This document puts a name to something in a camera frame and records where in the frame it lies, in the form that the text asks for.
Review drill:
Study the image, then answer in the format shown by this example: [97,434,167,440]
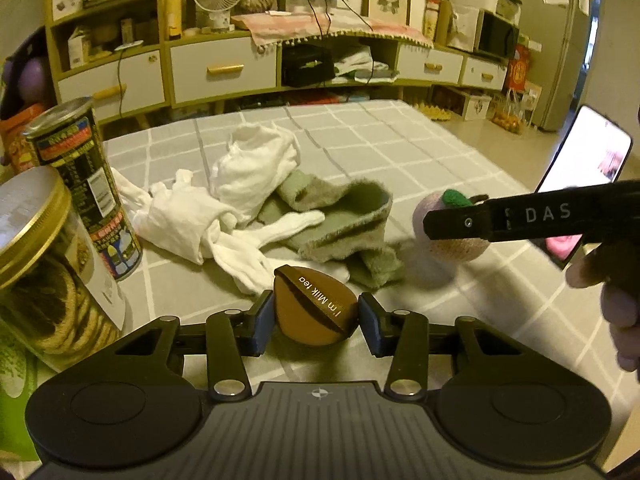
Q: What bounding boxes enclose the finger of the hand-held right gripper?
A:
[423,195,508,242]

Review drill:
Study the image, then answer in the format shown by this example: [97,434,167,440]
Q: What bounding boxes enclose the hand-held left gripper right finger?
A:
[358,293,551,403]

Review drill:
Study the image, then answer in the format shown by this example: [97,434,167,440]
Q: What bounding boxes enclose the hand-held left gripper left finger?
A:
[85,292,276,402]

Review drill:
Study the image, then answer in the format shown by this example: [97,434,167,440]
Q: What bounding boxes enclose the pink knitted fruit toy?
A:
[412,189,488,262]

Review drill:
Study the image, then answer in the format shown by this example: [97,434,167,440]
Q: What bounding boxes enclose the brown milk tea disc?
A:
[272,264,360,348]

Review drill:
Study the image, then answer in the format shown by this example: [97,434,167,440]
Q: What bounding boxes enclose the green plastic box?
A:
[0,320,61,461]

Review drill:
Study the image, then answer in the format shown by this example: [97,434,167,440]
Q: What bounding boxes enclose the person's right hand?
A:
[565,240,640,373]

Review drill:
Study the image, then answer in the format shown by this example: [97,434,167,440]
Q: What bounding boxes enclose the smartphone with lit screen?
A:
[534,105,633,261]

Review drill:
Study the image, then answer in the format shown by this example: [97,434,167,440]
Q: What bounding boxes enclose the white glove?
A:
[200,209,351,297]
[112,167,241,266]

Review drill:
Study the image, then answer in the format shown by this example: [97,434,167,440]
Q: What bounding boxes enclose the green towel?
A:
[257,170,406,288]

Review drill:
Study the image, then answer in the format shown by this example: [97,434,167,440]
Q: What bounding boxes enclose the egg tray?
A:
[417,100,453,122]

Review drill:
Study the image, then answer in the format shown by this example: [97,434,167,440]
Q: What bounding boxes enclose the pile of oranges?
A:
[492,105,531,135]

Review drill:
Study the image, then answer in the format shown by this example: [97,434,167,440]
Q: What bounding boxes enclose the white box with figure print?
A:
[452,91,493,121]

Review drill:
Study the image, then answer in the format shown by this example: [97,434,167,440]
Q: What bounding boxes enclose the grey checked tablecloth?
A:
[97,99,608,396]

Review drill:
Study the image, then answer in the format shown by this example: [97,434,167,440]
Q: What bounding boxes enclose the grey refrigerator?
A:
[517,0,591,133]

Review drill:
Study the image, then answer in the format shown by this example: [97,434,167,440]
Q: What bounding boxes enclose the red hanging decoration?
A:
[505,45,531,93]

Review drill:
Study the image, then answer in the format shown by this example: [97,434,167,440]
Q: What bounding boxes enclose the green and white low cabinet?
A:
[277,30,508,93]

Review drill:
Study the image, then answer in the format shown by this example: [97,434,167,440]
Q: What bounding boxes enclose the black microwave oven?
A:
[474,10,521,60]

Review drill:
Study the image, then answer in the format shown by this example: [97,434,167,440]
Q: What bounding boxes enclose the black bag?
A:
[281,45,335,88]

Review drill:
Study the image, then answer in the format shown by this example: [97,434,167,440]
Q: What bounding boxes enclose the pink fringed runner cloth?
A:
[232,10,435,53]

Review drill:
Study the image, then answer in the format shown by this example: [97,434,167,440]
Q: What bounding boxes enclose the black tin can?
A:
[22,97,144,282]

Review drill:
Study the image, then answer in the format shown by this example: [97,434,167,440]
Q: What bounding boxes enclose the clear jar with gold lid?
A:
[0,166,132,373]

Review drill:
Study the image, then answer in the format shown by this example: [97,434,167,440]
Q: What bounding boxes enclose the green and white shelf cabinet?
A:
[45,0,281,123]

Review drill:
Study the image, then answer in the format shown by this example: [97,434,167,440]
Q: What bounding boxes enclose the orange printed bucket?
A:
[0,102,46,176]

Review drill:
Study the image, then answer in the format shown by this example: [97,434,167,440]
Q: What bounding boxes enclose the yellow tube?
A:
[165,0,183,40]

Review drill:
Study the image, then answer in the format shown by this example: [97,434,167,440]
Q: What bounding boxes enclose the purple balls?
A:
[10,55,51,106]

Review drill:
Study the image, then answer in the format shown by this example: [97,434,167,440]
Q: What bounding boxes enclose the white drawer with wooden handle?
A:
[57,50,166,121]
[170,37,278,105]
[460,56,507,92]
[397,46,465,86]

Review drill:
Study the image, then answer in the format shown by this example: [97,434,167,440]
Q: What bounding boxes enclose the black cable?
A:
[116,47,126,116]

